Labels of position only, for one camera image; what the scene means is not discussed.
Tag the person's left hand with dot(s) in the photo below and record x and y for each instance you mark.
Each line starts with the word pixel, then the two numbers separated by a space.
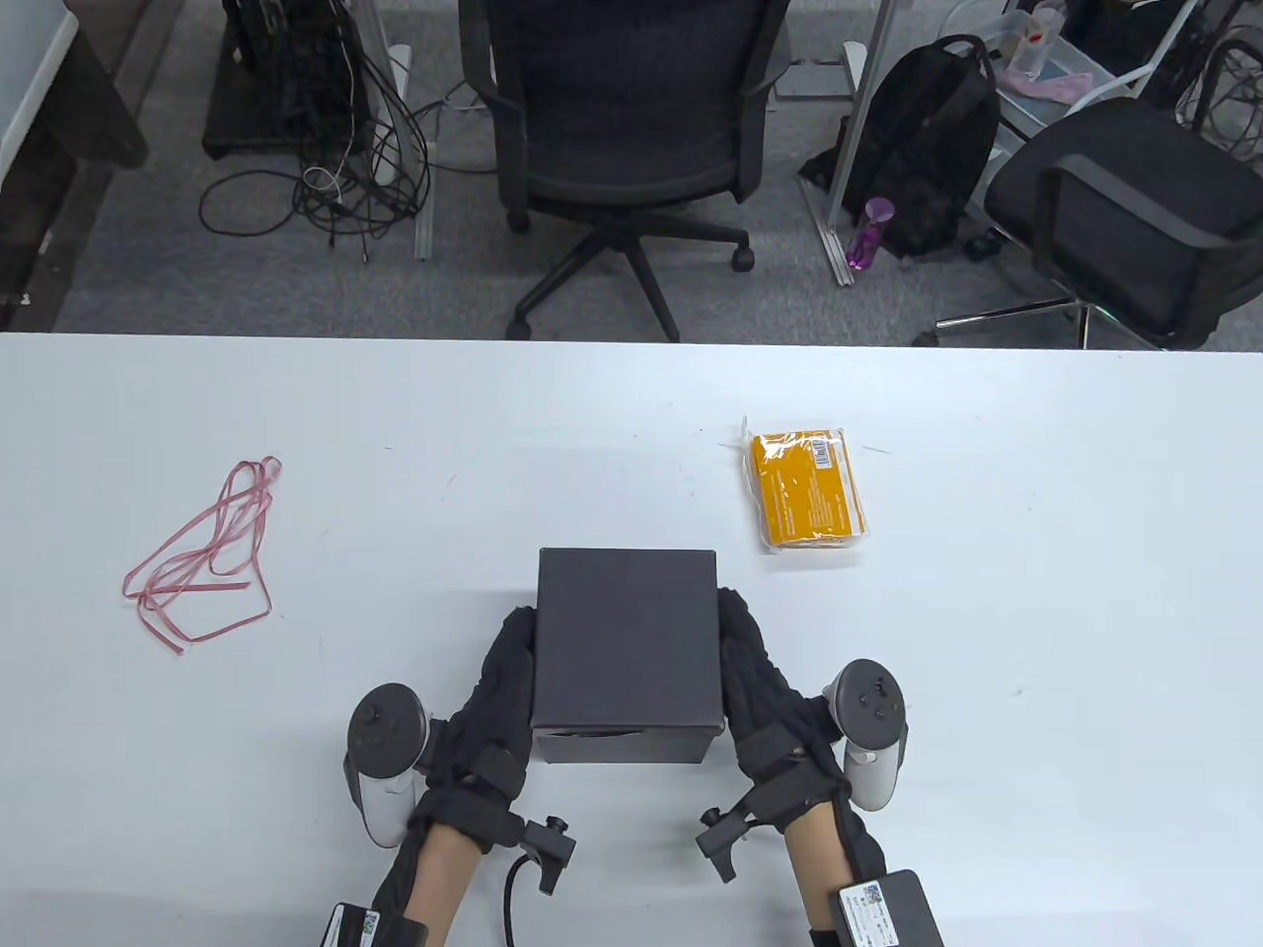
pixel 483 740

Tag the person's right hand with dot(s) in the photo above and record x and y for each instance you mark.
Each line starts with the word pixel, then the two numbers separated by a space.
pixel 780 720

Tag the black gift box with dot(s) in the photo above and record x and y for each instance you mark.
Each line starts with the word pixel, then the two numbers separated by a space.
pixel 627 641

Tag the orange snack packet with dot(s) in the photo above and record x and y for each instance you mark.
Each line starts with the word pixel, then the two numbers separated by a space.
pixel 804 488

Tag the pink bow ribbon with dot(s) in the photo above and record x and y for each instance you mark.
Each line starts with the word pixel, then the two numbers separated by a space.
pixel 197 588

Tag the black left forearm box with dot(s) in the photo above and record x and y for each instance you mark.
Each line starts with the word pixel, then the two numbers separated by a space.
pixel 375 929

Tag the person's right forearm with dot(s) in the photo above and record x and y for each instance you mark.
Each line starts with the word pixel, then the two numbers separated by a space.
pixel 819 868

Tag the person's left forearm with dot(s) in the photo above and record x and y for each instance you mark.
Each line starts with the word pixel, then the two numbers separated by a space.
pixel 439 888

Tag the black right forearm box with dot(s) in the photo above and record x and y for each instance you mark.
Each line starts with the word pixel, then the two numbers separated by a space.
pixel 888 912

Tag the grey right hand controller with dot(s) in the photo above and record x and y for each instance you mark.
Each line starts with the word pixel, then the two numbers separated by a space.
pixel 868 700

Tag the grey hand controller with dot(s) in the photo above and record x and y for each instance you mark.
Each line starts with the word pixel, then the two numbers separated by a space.
pixel 868 700
pixel 380 735

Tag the grey left hand controller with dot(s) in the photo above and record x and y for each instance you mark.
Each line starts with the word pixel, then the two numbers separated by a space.
pixel 380 735

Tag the purple water bottle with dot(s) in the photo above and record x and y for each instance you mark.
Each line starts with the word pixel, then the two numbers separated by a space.
pixel 870 232

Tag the black backpack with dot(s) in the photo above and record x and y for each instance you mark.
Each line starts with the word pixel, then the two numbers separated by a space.
pixel 928 138

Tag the black mesh office chair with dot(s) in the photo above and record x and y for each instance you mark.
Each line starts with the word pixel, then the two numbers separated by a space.
pixel 622 118

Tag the black chrome-base office chair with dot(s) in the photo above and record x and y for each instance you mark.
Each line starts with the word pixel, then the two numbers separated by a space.
pixel 1135 187

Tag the clear plastic bin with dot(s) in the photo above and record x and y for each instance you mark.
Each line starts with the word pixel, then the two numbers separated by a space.
pixel 1036 99

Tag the white power strip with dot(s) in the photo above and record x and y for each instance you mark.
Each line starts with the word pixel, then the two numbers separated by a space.
pixel 397 69

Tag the black computer tower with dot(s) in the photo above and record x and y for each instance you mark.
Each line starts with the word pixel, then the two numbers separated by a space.
pixel 286 89

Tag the pink cloth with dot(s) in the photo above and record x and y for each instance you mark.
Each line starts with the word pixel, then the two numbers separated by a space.
pixel 1056 84

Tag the dark wooden side desk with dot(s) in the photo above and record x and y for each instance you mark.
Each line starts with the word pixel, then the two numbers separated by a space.
pixel 89 118

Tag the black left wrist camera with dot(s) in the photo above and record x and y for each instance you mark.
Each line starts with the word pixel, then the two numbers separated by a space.
pixel 548 848

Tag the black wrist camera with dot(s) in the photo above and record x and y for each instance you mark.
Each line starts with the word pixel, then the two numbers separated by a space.
pixel 725 838
pixel 548 848

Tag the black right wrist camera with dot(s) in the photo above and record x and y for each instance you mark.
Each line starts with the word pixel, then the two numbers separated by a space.
pixel 725 838

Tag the aluminium frame leg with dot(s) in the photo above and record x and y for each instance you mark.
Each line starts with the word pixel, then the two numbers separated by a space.
pixel 856 118

